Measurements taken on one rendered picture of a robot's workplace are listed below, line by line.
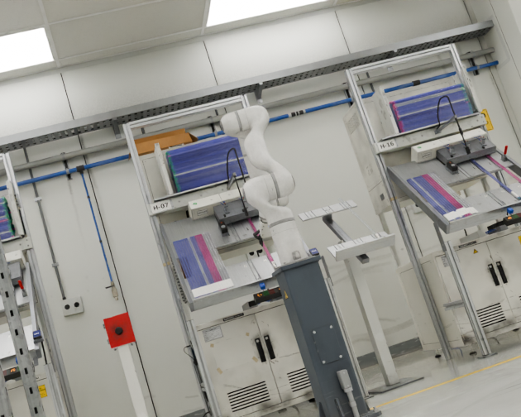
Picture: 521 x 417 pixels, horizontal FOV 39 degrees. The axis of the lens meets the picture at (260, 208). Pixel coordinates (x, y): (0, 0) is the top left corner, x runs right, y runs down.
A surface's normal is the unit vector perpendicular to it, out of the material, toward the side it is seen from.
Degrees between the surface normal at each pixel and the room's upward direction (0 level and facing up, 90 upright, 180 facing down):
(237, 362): 90
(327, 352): 90
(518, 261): 90
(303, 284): 90
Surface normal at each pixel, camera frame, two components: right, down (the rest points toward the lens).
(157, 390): 0.15, -0.22
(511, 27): -0.94, 0.26
